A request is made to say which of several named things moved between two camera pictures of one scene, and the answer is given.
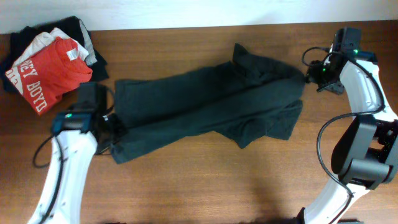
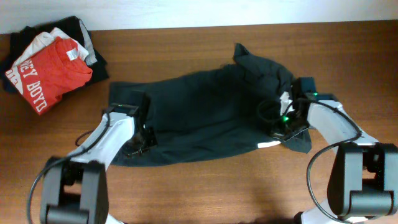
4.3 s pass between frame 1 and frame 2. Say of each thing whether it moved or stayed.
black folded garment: stayed
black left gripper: moved
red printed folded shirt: stayed
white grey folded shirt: stayed
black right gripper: moved
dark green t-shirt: moved
